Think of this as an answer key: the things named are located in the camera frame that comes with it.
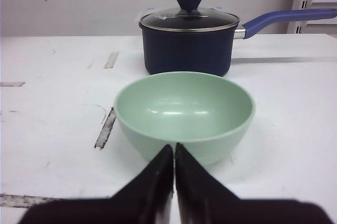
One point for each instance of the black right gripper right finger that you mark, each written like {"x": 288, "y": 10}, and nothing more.
{"x": 202, "y": 199}

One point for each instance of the glass pot lid blue knob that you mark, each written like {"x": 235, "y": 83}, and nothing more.
{"x": 189, "y": 17}

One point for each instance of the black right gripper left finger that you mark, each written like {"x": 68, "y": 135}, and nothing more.
{"x": 145, "y": 199}

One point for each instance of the dark blue saucepan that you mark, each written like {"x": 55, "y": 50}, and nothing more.
{"x": 210, "y": 52}

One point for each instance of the light green bowl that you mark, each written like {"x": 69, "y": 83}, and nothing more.
{"x": 207, "y": 114}

